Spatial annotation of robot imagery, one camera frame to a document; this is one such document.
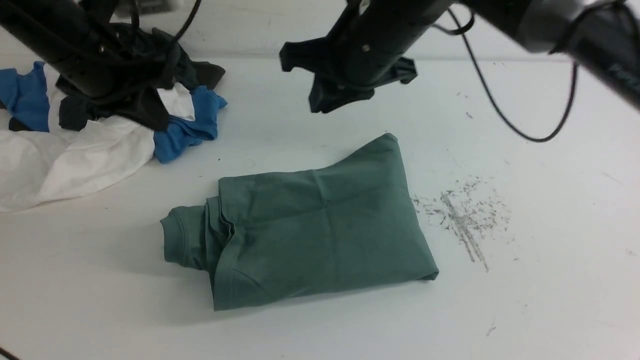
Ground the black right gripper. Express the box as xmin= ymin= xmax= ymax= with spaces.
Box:
xmin=279 ymin=36 xmax=418 ymax=114

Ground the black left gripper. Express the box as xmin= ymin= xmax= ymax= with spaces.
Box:
xmin=54 ymin=45 xmax=181 ymax=132

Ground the green long-sleeve top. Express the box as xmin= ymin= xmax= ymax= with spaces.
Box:
xmin=160 ymin=133 xmax=439 ymax=311

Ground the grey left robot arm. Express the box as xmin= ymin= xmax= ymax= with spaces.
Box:
xmin=0 ymin=0 xmax=175 ymax=132

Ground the dark grey shirt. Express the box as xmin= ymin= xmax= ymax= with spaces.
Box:
xmin=1 ymin=23 xmax=226 ymax=133

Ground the blue shirt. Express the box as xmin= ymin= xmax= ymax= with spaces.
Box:
xmin=0 ymin=61 xmax=227 ymax=164

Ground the white shirt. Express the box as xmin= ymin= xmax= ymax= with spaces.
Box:
xmin=0 ymin=62 xmax=197 ymax=214

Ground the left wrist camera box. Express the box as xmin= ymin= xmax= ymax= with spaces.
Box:
xmin=114 ymin=0 xmax=184 ymax=18

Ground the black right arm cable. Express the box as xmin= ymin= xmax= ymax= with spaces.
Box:
xmin=432 ymin=7 xmax=579 ymax=144

